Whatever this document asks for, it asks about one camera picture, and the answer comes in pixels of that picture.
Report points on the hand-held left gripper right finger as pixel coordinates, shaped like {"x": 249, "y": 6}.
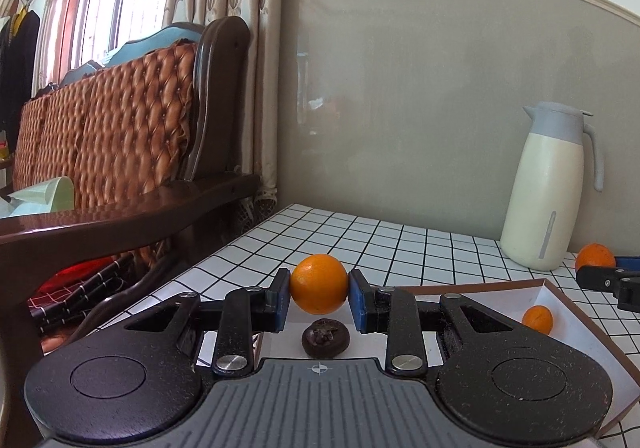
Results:
{"x": 356, "y": 302}

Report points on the teal cloth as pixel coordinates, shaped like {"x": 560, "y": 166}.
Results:
{"x": 145, "y": 45}

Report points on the dark hanging clothing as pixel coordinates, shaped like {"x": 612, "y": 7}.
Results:
{"x": 20, "y": 72}

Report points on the brown cardboard box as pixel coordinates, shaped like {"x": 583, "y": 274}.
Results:
{"x": 575, "y": 328}

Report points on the light green plastic object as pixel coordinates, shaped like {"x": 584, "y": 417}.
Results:
{"x": 47, "y": 195}

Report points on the dark mangosteen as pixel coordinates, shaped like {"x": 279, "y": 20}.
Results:
{"x": 325, "y": 340}

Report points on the large orange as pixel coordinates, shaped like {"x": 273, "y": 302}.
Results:
{"x": 319, "y": 284}

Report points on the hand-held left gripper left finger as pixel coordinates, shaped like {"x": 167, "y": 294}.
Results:
{"x": 282, "y": 302}

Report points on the red and plaid cloth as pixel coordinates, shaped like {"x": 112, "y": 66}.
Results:
{"x": 85, "y": 285}

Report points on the white grid tablecloth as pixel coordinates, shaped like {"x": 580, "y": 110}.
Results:
{"x": 350, "y": 240}

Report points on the small orange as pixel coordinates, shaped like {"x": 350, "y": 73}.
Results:
{"x": 538, "y": 320}
{"x": 594, "y": 257}

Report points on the dark wooden sofa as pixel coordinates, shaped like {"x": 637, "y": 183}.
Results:
{"x": 150, "y": 213}

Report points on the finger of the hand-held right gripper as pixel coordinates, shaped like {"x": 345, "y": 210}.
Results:
{"x": 597, "y": 279}
{"x": 627, "y": 263}

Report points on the brown tufted sofa cushion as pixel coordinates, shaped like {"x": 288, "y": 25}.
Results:
{"x": 115, "y": 127}

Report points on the cream thermos jug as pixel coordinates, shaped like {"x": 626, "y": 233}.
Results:
{"x": 540, "y": 188}

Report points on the beige embroidered curtain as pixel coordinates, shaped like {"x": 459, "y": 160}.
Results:
{"x": 240, "y": 52}

